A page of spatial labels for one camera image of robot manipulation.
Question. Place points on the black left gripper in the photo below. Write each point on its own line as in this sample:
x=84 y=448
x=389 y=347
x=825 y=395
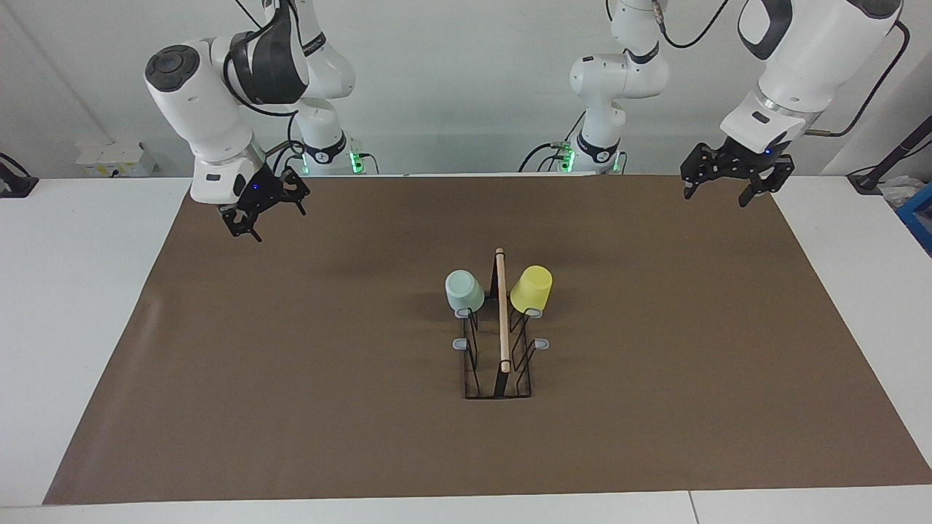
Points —
x=746 y=161

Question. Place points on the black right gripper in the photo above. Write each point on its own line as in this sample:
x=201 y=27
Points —
x=261 y=195

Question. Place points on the pale green cup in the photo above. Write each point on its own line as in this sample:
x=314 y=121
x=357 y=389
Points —
x=464 y=291

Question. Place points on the yellow cup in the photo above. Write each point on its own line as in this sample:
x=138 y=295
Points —
x=531 y=291

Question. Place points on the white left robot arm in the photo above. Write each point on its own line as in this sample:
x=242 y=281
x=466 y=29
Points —
x=619 y=76

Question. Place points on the crumpled clear plastic bag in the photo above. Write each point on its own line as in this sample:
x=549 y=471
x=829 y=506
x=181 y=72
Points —
x=899 y=193

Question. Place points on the white power socket box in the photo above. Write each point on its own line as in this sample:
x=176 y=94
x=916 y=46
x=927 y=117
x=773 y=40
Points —
x=109 y=156

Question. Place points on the blue box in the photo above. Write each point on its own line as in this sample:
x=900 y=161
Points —
x=919 y=218

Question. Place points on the brown table mat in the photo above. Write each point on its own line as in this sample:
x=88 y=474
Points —
x=364 y=437

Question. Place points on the black clamp mount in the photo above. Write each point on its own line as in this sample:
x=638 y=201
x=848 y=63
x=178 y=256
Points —
x=14 y=183

